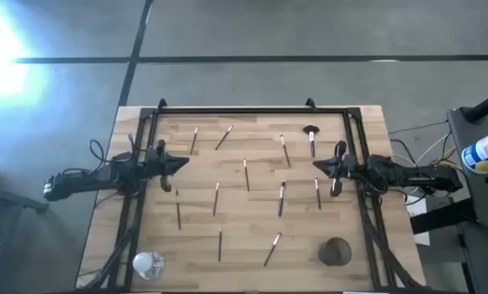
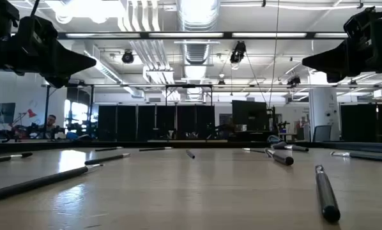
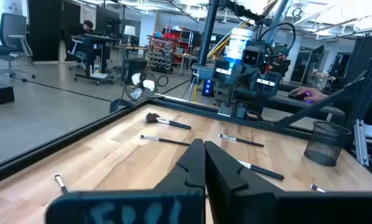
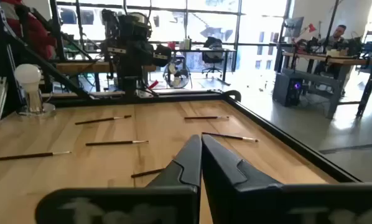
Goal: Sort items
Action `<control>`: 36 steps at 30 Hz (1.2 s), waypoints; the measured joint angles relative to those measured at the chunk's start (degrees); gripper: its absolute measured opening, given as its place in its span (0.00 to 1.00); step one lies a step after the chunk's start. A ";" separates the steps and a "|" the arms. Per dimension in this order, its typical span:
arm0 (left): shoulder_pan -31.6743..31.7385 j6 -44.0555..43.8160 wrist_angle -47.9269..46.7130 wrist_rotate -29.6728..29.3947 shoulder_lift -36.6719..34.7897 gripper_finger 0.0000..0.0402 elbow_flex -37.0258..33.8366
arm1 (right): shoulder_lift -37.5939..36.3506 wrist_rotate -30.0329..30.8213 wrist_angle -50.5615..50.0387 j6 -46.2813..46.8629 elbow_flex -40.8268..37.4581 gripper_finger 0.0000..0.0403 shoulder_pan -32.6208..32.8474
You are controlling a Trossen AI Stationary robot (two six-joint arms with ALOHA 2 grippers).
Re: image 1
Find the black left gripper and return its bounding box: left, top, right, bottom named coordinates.
left=144, top=139, right=190, bottom=194

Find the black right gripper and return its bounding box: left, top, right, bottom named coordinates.
left=312, top=140, right=366, bottom=198

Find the black fan makeup brush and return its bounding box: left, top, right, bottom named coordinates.
left=302, top=124, right=322, bottom=159

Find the dark grey round cup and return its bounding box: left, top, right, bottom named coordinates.
left=317, top=237, right=353, bottom=268

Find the white paper sheet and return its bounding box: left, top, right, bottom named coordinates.
left=406, top=194, right=432, bottom=247

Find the black pen near right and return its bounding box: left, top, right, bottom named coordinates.
left=262, top=231, right=283, bottom=269

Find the clear glass cup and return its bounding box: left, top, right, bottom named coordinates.
left=131, top=249, right=167, bottom=283

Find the black flat bar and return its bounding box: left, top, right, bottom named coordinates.
left=408, top=197, right=479, bottom=236

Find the grey equipment cart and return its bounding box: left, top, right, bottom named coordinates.
left=446, top=105, right=488, bottom=294

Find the blue white spray bottle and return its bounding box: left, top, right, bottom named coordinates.
left=460, top=125, right=488, bottom=176

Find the black floor stand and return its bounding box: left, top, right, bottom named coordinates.
left=0, top=162, right=51, bottom=215

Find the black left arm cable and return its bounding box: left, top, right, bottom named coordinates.
left=88, top=139, right=109, bottom=167

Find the black metal table frame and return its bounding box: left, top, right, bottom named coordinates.
left=91, top=105, right=427, bottom=293

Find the black floor cable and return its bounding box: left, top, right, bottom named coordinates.
left=388, top=119, right=450, bottom=136

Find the white floor cable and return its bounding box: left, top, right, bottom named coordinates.
left=392, top=131, right=453, bottom=169

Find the yellow floor cable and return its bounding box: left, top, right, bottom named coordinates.
left=431, top=145, right=461, bottom=169

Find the black camera boom pole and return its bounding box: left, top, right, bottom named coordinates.
left=461, top=87, right=488, bottom=124

